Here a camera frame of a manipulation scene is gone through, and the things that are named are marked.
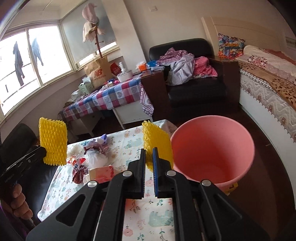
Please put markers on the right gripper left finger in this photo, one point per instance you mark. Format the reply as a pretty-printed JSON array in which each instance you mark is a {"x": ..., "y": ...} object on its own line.
[{"x": 129, "y": 184}]

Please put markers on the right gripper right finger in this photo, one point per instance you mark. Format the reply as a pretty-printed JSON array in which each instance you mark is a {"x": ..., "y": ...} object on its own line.
[{"x": 167, "y": 182}]

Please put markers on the red patterned tissue box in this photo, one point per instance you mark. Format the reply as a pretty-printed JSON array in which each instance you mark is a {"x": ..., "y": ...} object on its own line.
[{"x": 101, "y": 174}]

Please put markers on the yellow foam net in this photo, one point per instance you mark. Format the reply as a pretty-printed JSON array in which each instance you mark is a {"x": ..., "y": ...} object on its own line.
[
  {"x": 155, "y": 137},
  {"x": 53, "y": 137}
]

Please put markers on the snack wrapper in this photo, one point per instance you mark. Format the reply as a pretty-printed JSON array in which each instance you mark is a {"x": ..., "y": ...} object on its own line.
[{"x": 79, "y": 170}]

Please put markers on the purple face mask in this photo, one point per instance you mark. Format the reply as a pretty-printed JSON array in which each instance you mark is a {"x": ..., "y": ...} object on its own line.
[{"x": 102, "y": 140}]

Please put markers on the pink plastic trash bucket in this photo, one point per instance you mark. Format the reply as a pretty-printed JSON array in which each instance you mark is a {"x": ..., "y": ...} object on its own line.
[{"x": 213, "y": 147}]

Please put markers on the person's left hand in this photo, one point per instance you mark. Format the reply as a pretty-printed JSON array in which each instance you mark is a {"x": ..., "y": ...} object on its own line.
[{"x": 19, "y": 205}]

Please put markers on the floral bear tablecloth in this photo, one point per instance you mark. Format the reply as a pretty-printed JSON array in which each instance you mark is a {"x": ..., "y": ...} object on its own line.
[{"x": 149, "y": 218}]

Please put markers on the black chair at left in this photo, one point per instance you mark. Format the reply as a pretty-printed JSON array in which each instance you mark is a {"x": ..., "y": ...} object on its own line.
[{"x": 35, "y": 182}]

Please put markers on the white table under plaid cloth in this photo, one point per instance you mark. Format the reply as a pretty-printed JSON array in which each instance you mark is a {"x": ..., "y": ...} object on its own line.
[{"x": 126, "y": 114}]

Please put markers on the plaid checkered tablecloth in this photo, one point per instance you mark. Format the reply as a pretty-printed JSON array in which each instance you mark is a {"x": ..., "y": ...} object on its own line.
[{"x": 113, "y": 97}]

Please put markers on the dark wooden side cabinet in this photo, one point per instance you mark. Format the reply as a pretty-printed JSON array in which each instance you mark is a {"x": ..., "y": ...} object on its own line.
[{"x": 155, "y": 87}]

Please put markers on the white round bowl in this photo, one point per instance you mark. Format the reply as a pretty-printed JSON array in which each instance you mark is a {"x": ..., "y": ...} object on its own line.
[{"x": 123, "y": 77}]

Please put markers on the green house-shaped box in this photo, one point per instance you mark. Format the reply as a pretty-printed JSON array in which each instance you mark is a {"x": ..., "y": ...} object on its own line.
[{"x": 86, "y": 86}]

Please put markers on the black leather armchair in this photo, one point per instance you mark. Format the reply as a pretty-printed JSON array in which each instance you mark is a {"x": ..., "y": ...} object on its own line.
[{"x": 202, "y": 96}]

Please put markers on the brown New Balance paper bag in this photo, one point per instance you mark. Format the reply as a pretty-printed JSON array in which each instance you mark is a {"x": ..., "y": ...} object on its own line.
[{"x": 99, "y": 72}]

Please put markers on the orange tissue box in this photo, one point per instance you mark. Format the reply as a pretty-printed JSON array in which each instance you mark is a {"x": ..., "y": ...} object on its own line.
[{"x": 142, "y": 67}]

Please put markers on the pile of clothes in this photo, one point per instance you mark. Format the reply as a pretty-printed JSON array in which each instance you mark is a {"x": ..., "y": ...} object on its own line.
[{"x": 184, "y": 67}]

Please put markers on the coat rack with hats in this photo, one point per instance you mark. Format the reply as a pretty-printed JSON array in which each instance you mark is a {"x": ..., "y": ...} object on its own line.
[{"x": 91, "y": 28}]

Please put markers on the colourful comic pillow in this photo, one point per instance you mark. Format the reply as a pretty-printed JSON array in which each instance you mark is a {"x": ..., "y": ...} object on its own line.
[{"x": 230, "y": 47}]

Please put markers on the bed with patterned quilts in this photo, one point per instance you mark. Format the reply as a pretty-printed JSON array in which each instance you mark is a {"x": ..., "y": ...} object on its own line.
[{"x": 267, "y": 82}]

